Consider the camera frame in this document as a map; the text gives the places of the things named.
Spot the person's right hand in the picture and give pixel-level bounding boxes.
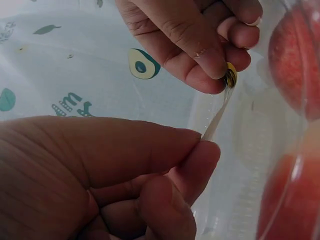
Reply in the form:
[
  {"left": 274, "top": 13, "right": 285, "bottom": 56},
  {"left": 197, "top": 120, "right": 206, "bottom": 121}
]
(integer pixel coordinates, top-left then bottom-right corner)
[{"left": 115, "top": 0, "right": 264, "bottom": 95}]

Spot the person's left hand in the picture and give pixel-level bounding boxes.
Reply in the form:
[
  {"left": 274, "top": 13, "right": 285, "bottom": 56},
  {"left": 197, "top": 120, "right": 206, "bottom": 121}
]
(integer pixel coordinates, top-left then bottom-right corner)
[{"left": 0, "top": 115, "right": 221, "bottom": 240}]

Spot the clear plastic bag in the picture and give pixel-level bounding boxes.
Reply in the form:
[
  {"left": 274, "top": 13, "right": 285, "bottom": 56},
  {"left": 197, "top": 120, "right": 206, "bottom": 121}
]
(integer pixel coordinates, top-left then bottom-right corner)
[{"left": 191, "top": 0, "right": 320, "bottom": 240}]

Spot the yellow black sticker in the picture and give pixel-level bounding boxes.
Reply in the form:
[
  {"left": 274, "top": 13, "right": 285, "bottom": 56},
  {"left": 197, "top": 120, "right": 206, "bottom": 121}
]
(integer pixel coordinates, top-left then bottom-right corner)
[{"left": 223, "top": 62, "right": 238, "bottom": 89}]

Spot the red apple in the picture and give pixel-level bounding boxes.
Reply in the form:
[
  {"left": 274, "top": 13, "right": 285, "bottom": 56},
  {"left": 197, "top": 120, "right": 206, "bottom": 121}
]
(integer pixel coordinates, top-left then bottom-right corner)
[
  {"left": 268, "top": 3, "right": 320, "bottom": 121},
  {"left": 256, "top": 123, "right": 320, "bottom": 240}
]

